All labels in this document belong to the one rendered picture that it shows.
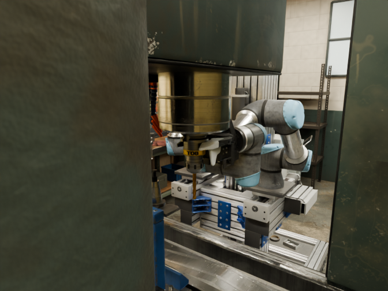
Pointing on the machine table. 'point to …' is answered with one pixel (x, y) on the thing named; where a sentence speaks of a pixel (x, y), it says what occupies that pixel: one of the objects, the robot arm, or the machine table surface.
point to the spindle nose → (194, 101)
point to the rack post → (159, 236)
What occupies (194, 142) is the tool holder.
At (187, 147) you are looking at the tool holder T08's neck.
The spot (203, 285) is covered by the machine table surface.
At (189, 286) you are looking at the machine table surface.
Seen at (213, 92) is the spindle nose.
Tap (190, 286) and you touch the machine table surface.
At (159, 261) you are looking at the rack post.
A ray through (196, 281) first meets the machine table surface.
